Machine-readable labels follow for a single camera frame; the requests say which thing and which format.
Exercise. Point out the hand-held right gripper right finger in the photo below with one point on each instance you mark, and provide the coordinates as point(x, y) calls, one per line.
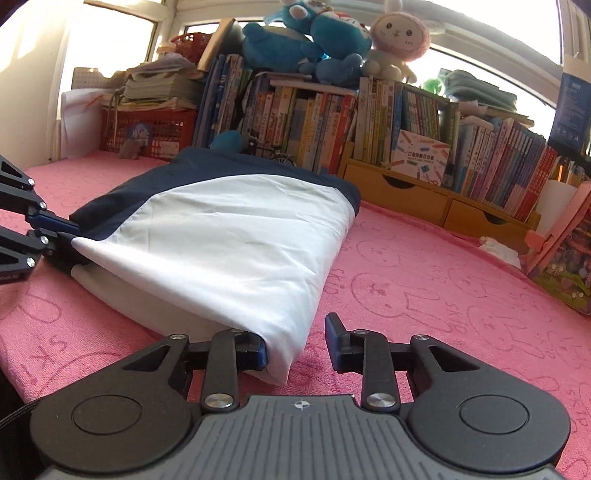
point(331, 341)

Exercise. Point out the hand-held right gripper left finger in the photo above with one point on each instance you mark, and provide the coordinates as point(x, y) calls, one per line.
point(249, 355)

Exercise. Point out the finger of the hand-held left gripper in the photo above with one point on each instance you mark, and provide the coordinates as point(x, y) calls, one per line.
point(51, 221)
point(46, 247)

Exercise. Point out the navy and white shirt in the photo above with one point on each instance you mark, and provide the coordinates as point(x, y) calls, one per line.
point(231, 240)

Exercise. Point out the pink printed blanket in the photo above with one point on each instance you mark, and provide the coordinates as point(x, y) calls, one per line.
point(415, 286)

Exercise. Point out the white bag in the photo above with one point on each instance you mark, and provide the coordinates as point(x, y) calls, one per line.
point(83, 120)

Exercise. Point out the small grey figurine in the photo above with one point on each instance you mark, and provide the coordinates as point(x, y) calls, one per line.
point(131, 148)

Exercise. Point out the red plastic basket with label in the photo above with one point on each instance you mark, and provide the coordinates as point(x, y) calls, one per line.
point(166, 134)

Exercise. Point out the wooden drawer organizer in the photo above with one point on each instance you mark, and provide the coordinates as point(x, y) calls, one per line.
point(397, 194)

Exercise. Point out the stack of paper booklets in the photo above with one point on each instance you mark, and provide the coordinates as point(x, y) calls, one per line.
point(157, 85)

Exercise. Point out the white tissue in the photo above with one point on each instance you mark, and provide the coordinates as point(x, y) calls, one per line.
point(501, 251)

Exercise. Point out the blue plush ball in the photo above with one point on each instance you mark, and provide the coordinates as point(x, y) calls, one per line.
point(227, 141)

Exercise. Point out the miniature bicycle model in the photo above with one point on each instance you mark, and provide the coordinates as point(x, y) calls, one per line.
point(272, 152)

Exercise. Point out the white box with colourful print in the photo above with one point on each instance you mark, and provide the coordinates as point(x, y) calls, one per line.
point(420, 159)

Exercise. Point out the small red plastic basket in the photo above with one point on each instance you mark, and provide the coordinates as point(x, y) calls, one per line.
point(191, 46)

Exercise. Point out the row of books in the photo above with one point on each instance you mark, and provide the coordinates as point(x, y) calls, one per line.
point(415, 120)

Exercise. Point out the colourful picture book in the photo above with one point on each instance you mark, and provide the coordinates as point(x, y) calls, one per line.
point(565, 272)

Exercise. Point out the grey board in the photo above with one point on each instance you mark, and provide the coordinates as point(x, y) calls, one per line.
point(224, 41)

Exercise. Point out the stack of green cloths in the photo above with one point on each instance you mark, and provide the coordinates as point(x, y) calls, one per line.
point(480, 90)

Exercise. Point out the blue cat plush toy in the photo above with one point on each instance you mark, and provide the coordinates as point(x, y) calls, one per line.
point(337, 37)

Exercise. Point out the pink bunny plush toy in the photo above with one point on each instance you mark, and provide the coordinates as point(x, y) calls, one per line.
point(397, 37)

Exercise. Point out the blue poster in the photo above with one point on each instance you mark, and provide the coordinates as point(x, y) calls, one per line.
point(570, 110)

